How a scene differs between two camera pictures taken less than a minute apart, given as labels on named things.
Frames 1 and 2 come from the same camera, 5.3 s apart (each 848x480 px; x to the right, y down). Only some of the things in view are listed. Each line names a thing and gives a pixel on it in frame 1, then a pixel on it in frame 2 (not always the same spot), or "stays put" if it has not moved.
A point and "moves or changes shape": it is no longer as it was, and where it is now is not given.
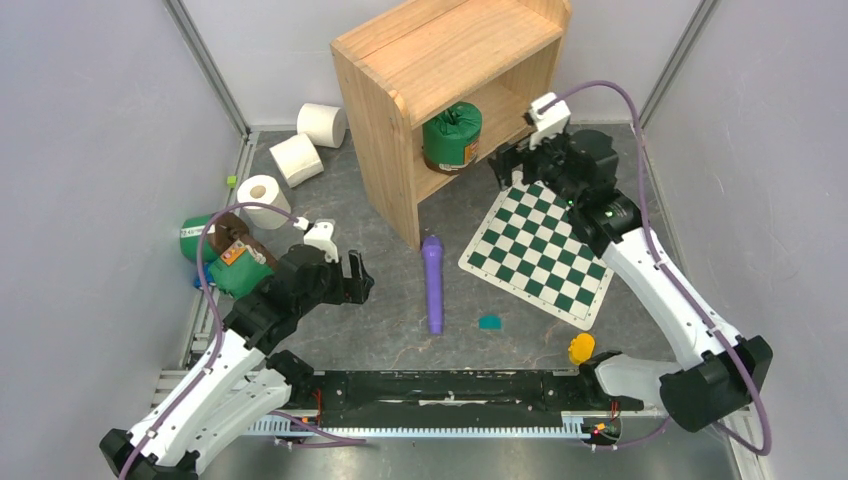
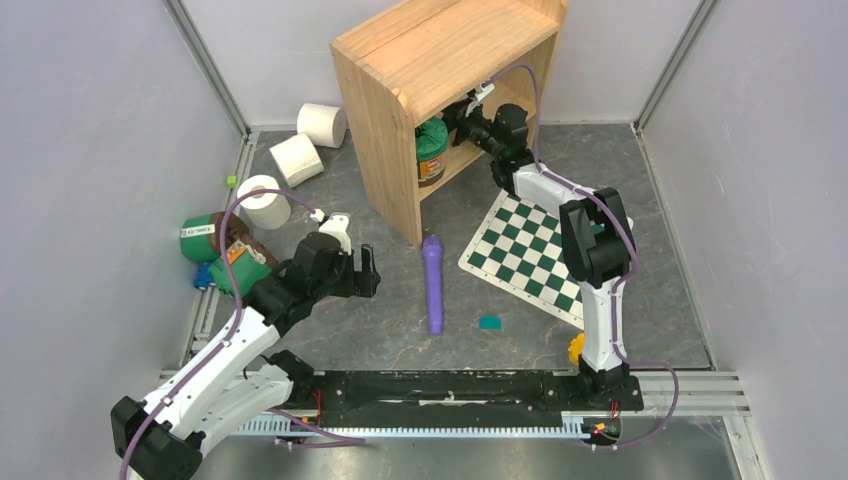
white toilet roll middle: x=297 y=159 stays put
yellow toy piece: x=581 y=348 stays put
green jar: x=450 y=138 moves or changes shape
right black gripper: x=520 y=160 to x=460 y=124
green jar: x=240 y=270 stays put
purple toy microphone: x=433 y=251 stays put
